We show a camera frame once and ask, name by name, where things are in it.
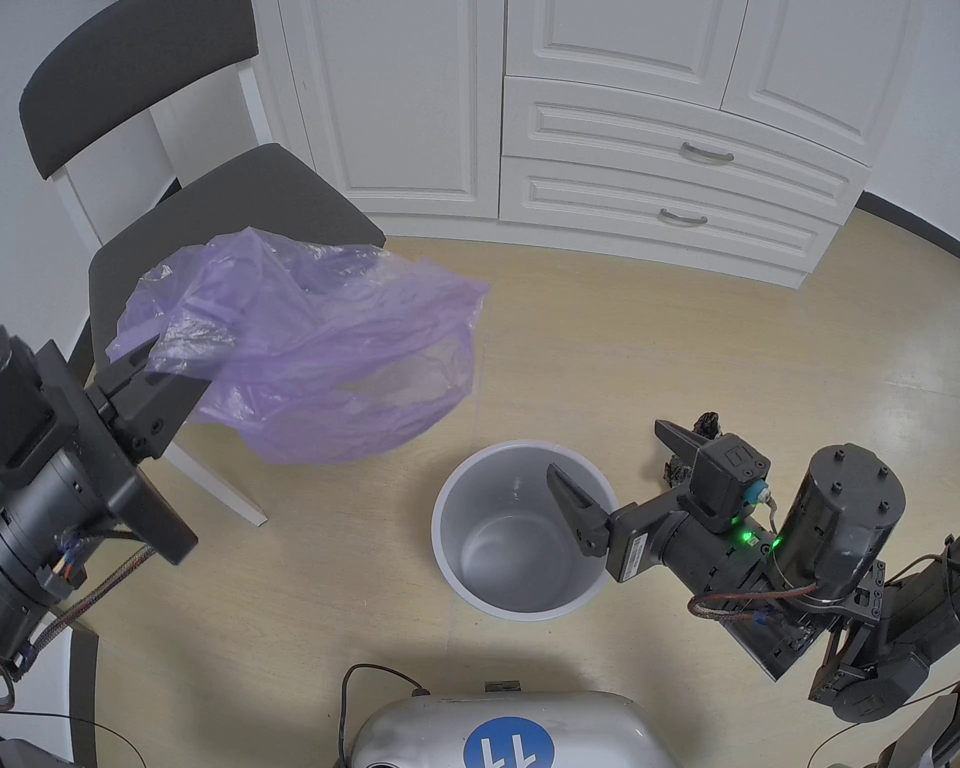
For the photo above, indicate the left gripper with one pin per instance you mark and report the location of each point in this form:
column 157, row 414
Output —
column 142, row 499

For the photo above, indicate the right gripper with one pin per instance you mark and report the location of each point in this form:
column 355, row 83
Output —
column 675, row 547

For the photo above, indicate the black and white plastic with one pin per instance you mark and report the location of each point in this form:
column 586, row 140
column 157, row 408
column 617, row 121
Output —
column 709, row 426

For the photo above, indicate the purple plastic bag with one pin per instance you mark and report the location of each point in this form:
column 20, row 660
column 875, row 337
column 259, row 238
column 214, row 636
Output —
column 300, row 352

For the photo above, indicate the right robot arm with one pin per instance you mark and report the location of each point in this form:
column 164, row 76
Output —
column 847, row 510

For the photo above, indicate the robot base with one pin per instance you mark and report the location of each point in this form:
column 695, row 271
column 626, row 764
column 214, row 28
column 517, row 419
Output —
column 420, row 735

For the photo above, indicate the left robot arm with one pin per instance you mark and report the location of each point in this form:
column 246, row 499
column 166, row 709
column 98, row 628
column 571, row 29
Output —
column 15, row 622

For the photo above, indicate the white trash bin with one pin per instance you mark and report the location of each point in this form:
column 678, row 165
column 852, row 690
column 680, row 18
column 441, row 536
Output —
column 480, row 555

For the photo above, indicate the white chair with grey cushions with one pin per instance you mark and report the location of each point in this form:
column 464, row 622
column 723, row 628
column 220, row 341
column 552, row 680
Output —
column 247, row 187

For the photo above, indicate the white wardrobe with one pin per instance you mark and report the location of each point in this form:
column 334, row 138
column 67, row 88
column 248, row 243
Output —
column 600, row 37

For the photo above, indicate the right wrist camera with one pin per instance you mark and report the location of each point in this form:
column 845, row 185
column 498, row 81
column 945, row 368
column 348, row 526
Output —
column 727, row 472

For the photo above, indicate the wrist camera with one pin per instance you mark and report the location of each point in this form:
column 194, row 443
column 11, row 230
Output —
column 727, row 472
column 30, row 427

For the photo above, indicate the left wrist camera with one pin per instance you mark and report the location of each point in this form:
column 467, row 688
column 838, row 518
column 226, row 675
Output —
column 30, row 427

